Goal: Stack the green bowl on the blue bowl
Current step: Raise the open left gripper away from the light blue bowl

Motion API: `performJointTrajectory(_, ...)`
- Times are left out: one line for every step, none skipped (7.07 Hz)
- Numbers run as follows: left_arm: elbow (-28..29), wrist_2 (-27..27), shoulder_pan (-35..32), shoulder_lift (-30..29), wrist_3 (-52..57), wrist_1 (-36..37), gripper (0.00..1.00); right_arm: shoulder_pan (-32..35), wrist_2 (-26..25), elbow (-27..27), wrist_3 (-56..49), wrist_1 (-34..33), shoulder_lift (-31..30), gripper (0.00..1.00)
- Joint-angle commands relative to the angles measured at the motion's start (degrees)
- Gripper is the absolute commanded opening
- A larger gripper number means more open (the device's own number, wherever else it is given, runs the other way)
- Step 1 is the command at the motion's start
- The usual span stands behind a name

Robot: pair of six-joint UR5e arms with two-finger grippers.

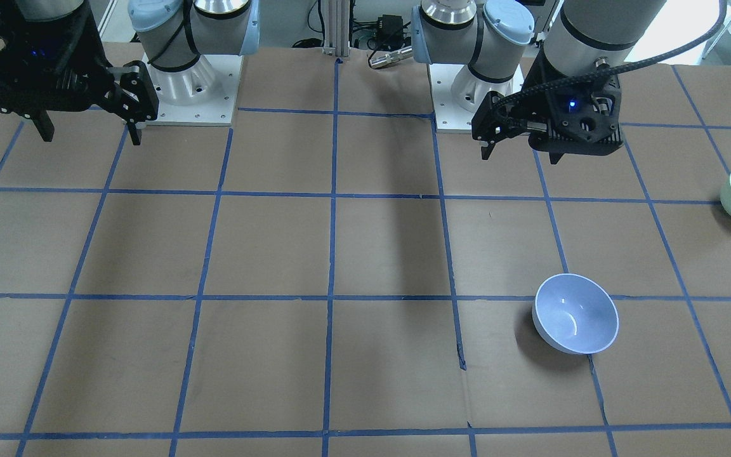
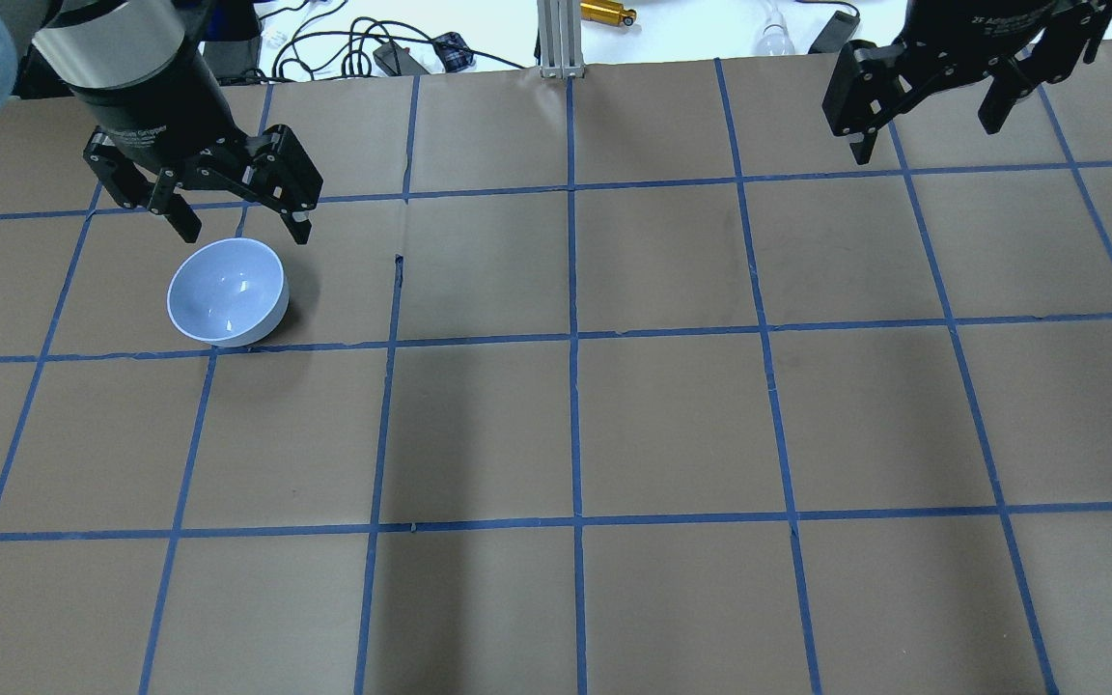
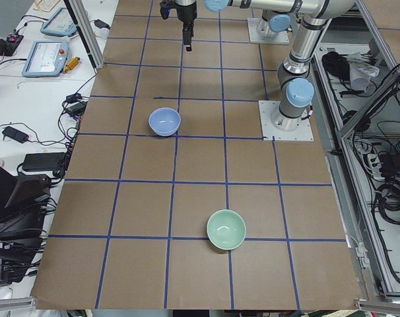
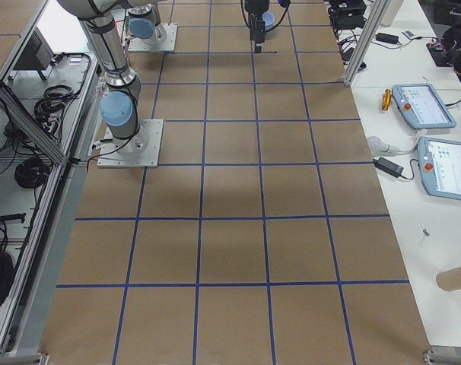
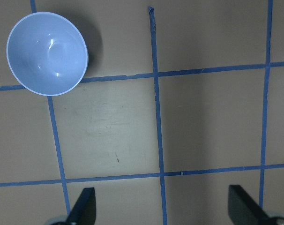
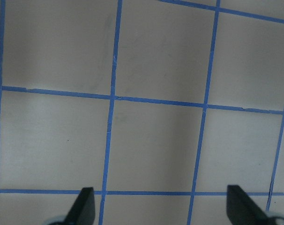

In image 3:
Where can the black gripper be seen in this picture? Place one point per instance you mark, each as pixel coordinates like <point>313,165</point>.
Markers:
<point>186,14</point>

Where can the green bowl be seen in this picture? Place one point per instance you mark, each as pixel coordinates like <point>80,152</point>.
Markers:
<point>226,229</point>

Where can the blue bowl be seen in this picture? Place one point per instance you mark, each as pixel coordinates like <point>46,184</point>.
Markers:
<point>164,121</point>

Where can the yellow cylindrical tool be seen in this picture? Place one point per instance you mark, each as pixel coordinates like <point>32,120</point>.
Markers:
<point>71,64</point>

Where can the far teach pendant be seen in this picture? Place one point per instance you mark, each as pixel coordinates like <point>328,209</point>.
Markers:
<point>60,24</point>

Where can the teach pendant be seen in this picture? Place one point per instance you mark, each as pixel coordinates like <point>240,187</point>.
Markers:
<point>46,59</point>
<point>60,24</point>

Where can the near teach pendant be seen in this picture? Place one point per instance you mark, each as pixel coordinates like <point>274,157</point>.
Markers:
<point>46,59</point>

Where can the brown paper table cover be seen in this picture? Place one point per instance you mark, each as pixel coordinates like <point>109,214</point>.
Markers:
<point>130,229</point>

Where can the black power adapter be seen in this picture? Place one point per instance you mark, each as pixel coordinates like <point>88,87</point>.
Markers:
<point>38,162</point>

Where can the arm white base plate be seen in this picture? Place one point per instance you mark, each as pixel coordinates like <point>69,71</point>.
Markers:
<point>256,38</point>
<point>276,127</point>

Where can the aluminium frame post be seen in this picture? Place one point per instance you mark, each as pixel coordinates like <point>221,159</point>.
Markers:
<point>80,19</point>

